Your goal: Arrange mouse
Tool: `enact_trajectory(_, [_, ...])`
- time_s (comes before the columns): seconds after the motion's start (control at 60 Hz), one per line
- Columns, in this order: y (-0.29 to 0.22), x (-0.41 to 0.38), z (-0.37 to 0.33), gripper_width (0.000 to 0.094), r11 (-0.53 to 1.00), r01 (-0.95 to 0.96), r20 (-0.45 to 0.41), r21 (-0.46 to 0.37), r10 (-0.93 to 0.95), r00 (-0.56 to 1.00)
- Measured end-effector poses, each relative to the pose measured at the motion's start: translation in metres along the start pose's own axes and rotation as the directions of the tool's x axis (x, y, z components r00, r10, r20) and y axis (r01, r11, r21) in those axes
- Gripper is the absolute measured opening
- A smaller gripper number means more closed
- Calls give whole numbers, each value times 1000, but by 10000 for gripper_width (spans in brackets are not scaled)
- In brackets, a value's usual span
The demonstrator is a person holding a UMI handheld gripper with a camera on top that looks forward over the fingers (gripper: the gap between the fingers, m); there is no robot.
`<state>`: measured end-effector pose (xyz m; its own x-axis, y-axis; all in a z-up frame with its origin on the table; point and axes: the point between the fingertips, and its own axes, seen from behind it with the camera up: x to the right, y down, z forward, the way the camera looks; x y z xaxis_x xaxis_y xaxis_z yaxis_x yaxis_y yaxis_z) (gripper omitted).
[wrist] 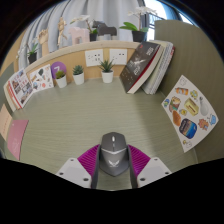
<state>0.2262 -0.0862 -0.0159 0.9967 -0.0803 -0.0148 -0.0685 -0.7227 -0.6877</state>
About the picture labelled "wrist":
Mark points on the dark book with red corner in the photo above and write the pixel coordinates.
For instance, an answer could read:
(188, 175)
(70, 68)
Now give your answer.
(139, 66)

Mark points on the dark wooden horse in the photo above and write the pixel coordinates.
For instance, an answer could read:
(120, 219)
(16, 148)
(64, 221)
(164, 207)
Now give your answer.
(106, 30)

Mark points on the purple round number sign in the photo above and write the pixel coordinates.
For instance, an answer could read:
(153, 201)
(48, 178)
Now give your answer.
(57, 67)

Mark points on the wooden hand model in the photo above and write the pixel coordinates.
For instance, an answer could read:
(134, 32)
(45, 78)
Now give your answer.
(43, 38)

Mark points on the grey-green desk partition panel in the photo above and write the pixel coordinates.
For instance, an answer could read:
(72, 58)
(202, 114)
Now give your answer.
(6, 78)
(193, 56)

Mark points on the grey pleated curtain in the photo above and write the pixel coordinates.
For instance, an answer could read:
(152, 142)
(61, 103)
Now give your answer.
(110, 11)

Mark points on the dark-framed window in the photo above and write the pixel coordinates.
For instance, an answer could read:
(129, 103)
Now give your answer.
(163, 10)

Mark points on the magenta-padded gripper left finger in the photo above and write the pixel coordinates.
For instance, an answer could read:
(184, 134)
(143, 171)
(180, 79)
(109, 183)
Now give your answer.
(71, 171)

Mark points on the grey computer mouse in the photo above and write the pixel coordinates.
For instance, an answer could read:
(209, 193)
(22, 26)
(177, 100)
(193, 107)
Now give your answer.
(114, 156)

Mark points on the photo-cover magazine with red spine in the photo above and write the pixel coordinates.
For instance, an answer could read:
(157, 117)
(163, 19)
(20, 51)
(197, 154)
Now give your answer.
(20, 87)

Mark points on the small succulent in white pot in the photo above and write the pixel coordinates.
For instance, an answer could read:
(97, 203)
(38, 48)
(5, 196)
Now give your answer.
(61, 81)
(107, 76)
(79, 78)

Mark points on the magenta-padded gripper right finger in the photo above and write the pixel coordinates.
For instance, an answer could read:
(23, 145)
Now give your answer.
(153, 171)

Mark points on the pink wooden horse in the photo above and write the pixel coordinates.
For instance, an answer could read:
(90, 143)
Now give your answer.
(78, 35)

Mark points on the wooden artist mannequin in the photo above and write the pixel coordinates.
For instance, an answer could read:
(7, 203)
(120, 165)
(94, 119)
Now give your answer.
(61, 31)

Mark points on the colourful food sticker sheet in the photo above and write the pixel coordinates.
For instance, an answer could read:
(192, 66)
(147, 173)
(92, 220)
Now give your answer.
(190, 113)

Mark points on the white orchid in black pot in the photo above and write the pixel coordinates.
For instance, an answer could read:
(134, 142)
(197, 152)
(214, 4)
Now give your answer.
(139, 36)
(32, 58)
(93, 36)

